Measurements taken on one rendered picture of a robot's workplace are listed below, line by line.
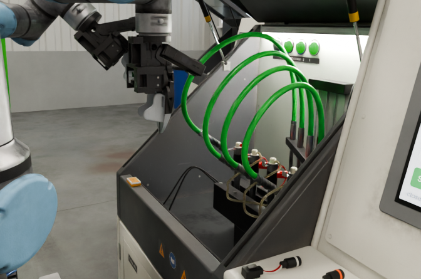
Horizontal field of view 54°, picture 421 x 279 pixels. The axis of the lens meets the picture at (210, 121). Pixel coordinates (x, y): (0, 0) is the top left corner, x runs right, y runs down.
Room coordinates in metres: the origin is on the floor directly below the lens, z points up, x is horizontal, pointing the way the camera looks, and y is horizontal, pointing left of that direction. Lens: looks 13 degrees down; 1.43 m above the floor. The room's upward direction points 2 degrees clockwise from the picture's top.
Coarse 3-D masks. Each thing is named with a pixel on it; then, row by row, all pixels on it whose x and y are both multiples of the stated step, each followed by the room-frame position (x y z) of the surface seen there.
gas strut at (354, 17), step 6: (348, 0) 0.88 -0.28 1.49; (354, 0) 0.87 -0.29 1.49; (348, 6) 0.88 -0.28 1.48; (354, 6) 0.88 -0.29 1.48; (348, 12) 0.89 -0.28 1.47; (354, 12) 0.88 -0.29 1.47; (354, 18) 0.88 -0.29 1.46; (354, 24) 0.89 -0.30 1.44; (360, 42) 0.90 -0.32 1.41; (360, 48) 0.91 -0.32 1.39; (360, 54) 0.91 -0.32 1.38; (360, 60) 0.91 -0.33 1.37
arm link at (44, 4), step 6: (36, 0) 1.00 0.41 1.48; (42, 0) 0.99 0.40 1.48; (42, 6) 1.00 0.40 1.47; (48, 6) 1.00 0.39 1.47; (54, 6) 1.00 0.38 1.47; (60, 6) 1.00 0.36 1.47; (66, 6) 1.00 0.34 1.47; (48, 12) 1.00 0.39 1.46; (54, 12) 1.01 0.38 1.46; (60, 12) 1.00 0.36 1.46; (66, 12) 1.04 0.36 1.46
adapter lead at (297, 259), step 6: (288, 258) 0.72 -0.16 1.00; (294, 258) 0.72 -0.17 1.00; (300, 258) 0.72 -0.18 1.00; (252, 264) 0.69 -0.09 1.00; (282, 264) 0.71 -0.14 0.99; (288, 264) 0.71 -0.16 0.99; (294, 264) 0.71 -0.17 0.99; (300, 264) 0.72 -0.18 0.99; (246, 270) 0.68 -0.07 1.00; (252, 270) 0.68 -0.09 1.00; (258, 270) 0.68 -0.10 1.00; (264, 270) 0.70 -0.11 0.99; (246, 276) 0.67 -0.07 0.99; (252, 276) 0.67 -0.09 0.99; (258, 276) 0.68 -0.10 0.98
